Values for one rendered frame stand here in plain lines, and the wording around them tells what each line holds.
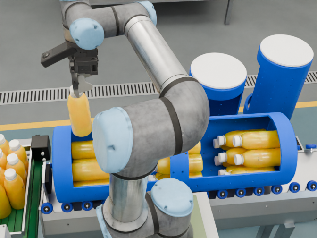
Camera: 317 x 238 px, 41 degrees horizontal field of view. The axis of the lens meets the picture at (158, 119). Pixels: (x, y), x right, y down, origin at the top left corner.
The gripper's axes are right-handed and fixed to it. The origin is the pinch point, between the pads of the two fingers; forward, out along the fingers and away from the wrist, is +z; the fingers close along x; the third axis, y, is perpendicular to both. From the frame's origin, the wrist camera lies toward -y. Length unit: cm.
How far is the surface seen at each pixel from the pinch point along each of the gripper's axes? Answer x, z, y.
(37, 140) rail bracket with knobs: 20, 45, -19
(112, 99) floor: 150, 146, 18
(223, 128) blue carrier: 12, 36, 57
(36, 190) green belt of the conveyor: 3, 56, -20
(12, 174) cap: -4.0, 36.0, -25.2
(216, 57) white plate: 66, 41, 67
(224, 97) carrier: 42, 47, 67
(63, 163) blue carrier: -9.3, 24.8, -6.0
